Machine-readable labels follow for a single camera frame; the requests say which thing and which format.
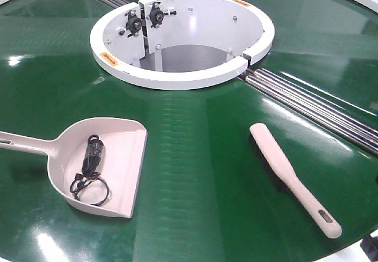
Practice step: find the beige plastic dustpan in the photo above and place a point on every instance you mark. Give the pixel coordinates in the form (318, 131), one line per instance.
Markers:
(114, 193)

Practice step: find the beige hand broom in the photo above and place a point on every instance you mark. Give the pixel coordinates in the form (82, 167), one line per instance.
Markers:
(283, 169)

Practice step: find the green circular conveyor belt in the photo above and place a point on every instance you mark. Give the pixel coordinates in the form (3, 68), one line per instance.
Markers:
(206, 192)

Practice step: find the left black bearing unit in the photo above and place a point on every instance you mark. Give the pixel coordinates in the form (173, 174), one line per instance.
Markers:
(133, 25)

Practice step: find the black bearing unit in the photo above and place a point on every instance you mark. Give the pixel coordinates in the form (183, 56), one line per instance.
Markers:
(133, 25)
(156, 15)

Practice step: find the right black bearing unit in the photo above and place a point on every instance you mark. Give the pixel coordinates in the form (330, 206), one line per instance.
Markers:
(156, 15)

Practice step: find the white inner ring guard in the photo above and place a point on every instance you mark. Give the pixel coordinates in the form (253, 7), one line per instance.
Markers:
(207, 43)

